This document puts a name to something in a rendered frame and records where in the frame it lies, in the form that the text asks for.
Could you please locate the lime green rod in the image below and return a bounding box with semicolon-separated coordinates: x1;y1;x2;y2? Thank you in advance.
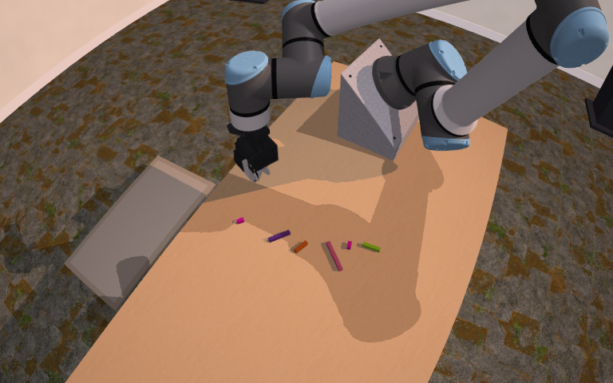
362;242;381;252

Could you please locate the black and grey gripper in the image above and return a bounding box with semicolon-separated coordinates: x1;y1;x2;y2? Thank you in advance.
233;125;279;182

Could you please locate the purple rod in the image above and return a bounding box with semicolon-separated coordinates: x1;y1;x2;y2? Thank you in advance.
268;230;291;243

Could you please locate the pink rod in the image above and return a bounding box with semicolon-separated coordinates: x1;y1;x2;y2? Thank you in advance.
326;241;343;271

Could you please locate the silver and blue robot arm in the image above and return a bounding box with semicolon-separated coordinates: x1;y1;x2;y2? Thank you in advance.
224;0;609;151

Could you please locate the orange rod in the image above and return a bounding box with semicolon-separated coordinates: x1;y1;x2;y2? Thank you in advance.
294;240;308;254

